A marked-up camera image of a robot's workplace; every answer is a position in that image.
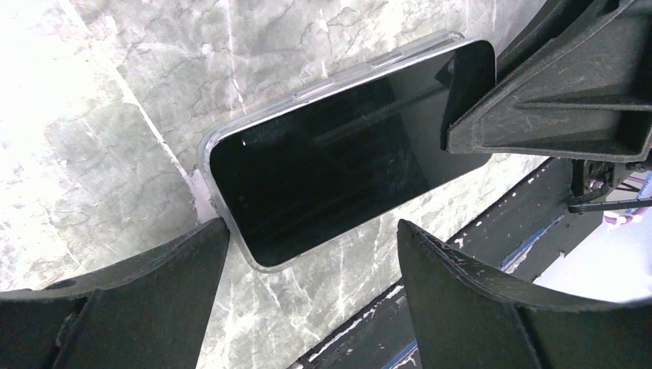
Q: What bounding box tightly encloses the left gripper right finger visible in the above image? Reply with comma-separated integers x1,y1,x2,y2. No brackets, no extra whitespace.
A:
397,220,651,368

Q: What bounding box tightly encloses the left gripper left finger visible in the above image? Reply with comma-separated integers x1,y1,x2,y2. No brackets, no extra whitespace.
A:
1,218,230,368

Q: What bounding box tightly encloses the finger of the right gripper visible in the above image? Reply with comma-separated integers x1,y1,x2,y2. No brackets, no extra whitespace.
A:
497,0,619,81
445,1,651,163

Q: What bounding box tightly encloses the clear magsafe phone case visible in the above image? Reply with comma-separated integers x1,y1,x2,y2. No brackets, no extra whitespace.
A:
202,32,470,273

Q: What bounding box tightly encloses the silver black phone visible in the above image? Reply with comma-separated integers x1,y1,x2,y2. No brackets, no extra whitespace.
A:
207,39,496,271

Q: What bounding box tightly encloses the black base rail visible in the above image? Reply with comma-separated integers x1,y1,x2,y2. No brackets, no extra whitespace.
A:
294,158,600,368

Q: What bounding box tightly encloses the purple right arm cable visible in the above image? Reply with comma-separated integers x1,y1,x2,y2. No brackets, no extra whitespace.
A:
603,173,652,230

